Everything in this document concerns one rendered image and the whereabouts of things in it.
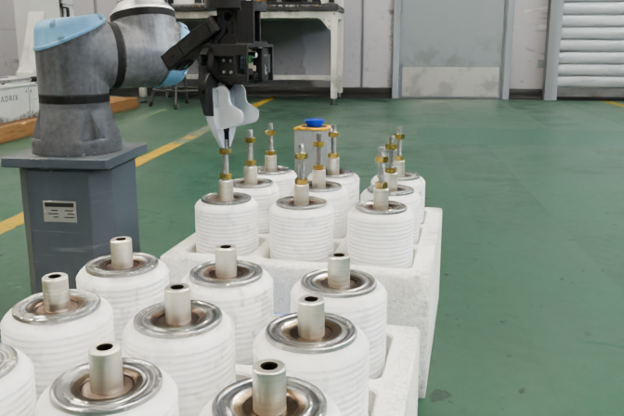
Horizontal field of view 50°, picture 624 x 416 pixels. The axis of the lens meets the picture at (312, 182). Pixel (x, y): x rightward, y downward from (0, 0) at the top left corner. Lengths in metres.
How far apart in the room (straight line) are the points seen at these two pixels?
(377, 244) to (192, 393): 0.44
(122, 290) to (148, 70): 0.59
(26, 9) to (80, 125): 3.44
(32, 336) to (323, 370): 0.25
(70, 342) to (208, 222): 0.43
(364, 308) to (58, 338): 0.27
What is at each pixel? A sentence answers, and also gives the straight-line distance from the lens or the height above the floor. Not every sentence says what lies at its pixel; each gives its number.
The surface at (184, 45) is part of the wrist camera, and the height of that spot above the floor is 0.48.
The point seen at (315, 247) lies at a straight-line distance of 0.97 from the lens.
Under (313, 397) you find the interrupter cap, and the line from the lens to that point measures 0.47.
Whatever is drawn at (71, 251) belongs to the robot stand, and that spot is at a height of 0.14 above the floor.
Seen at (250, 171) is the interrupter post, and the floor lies 0.27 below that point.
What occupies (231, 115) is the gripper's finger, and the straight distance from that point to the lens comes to 0.97.
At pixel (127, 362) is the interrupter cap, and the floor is 0.25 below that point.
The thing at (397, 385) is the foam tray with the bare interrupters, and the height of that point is 0.18.
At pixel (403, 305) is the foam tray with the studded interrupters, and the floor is 0.14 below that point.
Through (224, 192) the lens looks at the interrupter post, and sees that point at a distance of 1.01.
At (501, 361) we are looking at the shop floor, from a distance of 1.12.
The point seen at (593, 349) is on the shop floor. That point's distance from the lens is 1.20.
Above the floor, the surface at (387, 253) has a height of 0.20.
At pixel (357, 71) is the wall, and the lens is 5.97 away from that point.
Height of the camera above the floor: 0.49
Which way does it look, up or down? 12 degrees down
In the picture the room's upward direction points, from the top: straight up
